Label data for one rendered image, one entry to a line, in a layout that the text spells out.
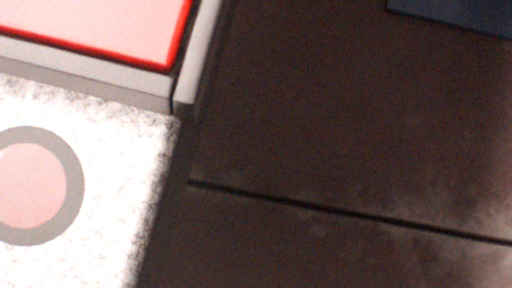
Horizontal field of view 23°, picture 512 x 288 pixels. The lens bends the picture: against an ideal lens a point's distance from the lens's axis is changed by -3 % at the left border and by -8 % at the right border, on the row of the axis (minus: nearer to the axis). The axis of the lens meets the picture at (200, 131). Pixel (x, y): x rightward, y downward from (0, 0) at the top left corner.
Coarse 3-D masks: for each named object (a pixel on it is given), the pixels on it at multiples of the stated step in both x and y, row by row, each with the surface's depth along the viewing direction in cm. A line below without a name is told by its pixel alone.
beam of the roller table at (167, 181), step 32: (224, 32) 39; (128, 64) 35; (0, 96) 34; (32, 96) 34; (64, 96) 34; (0, 128) 34; (64, 128) 34; (96, 128) 34; (128, 128) 34; (160, 128) 34; (192, 128) 37; (96, 160) 34; (128, 160) 34; (160, 160) 34; (192, 160) 39; (96, 192) 34; (128, 192) 34; (160, 192) 34; (96, 224) 33; (128, 224) 33; (160, 224) 35; (0, 256) 33; (32, 256) 33; (64, 256) 33; (96, 256) 33; (128, 256) 33; (160, 256) 37
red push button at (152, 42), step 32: (0, 0) 34; (32, 0) 34; (64, 0) 34; (96, 0) 34; (128, 0) 34; (160, 0) 34; (192, 0) 34; (0, 32) 34; (32, 32) 33; (64, 32) 33; (96, 32) 33; (128, 32) 33; (160, 32) 33; (160, 64) 33
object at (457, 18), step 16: (400, 0) 131; (416, 0) 131; (432, 0) 131; (448, 0) 131; (464, 0) 131; (480, 0) 131; (496, 0) 131; (416, 16) 131; (432, 16) 130; (448, 16) 130; (464, 16) 130; (480, 16) 130; (496, 16) 130; (480, 32) 130; (496, 32) 130
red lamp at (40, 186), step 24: (24, 144) 34; (0, 168) 34; (24, 168) 34; (48, 168) 34; (0, 192) 34; (24, 192) 34; (48, 192) 34; (0, 216) 34; (24, 216) 34; (48, 216) 34
